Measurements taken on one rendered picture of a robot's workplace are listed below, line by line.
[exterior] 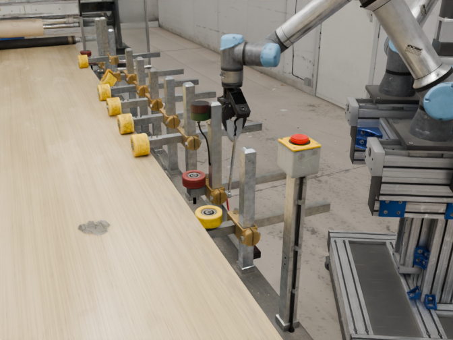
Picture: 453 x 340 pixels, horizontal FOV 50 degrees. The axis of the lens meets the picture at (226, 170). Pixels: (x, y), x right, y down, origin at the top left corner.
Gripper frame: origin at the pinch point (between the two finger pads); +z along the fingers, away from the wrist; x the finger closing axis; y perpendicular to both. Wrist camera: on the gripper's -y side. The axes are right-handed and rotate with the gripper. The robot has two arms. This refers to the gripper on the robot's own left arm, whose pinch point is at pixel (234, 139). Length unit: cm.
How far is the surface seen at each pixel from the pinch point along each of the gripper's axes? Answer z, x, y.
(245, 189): 0.1, 11.5, -35.9
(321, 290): 99, -58, 21
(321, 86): 85, -236, 314
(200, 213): 8.3, 23.0, -30.5
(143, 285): 9, 45, -56
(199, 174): 8.6, 14.7, -5.2
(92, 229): 8, 53, -28
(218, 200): 14.9, 11.3, -13.6
